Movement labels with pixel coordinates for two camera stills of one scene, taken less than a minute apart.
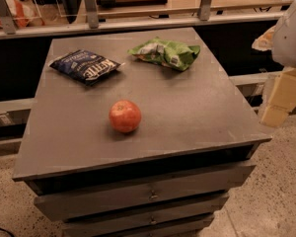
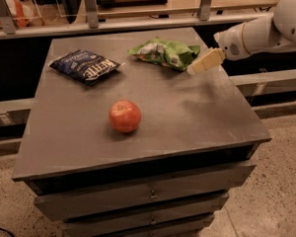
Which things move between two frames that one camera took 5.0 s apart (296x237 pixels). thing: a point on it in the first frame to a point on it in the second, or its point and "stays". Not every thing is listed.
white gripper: x=291 y=39 to x=229 y=42
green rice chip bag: x=165 y=52 stays
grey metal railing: x=92 y=24 stays
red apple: x=124 y=116 stays
